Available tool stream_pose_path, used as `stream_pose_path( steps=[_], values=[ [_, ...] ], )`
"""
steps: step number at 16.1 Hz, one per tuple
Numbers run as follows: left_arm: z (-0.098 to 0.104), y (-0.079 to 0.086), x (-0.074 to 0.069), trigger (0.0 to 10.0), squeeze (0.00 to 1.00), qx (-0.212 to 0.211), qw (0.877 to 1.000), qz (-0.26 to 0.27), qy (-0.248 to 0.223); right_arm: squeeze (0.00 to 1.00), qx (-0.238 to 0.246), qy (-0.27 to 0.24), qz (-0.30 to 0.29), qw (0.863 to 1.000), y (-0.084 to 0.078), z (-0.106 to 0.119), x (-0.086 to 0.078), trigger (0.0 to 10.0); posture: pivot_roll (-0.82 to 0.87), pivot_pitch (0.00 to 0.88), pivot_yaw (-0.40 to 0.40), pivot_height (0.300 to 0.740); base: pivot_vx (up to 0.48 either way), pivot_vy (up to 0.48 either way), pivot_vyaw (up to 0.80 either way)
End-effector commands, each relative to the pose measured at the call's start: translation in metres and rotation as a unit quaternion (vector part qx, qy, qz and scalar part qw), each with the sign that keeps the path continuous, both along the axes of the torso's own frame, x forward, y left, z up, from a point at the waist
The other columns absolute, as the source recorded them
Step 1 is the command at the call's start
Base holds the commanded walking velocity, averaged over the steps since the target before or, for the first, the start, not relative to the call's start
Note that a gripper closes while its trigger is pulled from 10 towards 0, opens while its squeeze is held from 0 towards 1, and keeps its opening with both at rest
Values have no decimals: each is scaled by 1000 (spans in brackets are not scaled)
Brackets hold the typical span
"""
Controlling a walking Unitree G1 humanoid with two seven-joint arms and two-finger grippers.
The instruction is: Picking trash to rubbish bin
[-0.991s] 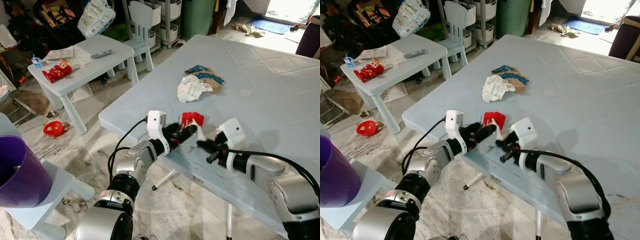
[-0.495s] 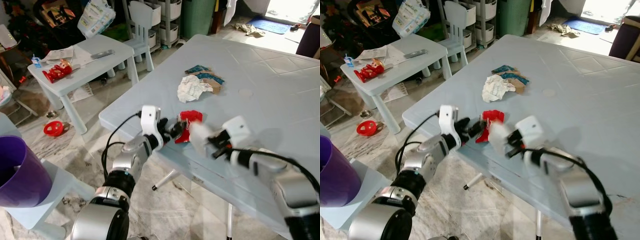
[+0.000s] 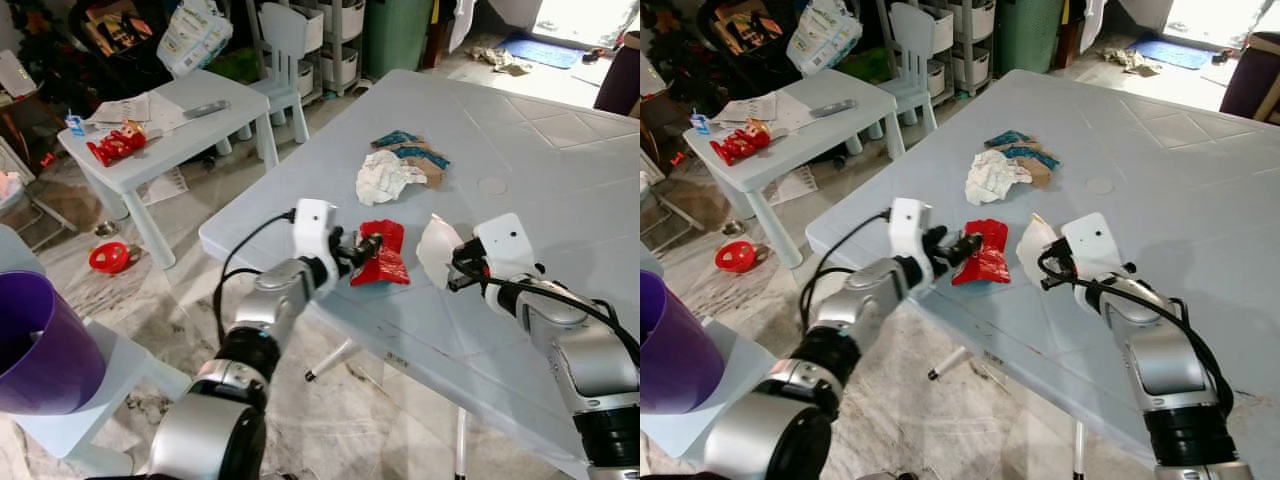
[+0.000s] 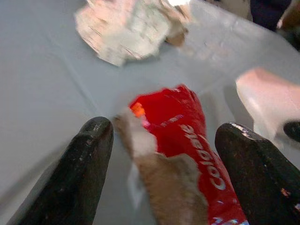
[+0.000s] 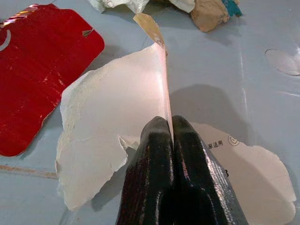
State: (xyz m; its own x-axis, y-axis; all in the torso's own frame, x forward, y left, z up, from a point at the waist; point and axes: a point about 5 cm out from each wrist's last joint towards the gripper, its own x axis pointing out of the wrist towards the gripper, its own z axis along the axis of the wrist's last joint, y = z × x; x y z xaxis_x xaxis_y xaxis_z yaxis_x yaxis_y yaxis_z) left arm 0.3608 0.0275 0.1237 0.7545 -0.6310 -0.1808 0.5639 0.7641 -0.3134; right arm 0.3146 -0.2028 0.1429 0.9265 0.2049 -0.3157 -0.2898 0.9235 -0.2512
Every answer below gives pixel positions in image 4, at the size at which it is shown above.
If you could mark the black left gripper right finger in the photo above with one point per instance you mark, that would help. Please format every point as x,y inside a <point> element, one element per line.
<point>257,173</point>

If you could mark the white plastic piece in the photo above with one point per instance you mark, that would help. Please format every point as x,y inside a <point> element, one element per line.
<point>269,100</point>

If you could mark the crumpled white paper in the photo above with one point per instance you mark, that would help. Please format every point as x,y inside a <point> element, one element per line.
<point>126,32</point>

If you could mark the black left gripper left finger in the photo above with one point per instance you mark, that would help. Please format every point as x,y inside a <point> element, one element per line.
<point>75,173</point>

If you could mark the red Colgate toothpaste box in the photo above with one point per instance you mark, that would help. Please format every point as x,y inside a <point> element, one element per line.
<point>178,150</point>

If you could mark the torn brown cardboard scrap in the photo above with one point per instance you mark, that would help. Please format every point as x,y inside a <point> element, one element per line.
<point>177,35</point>

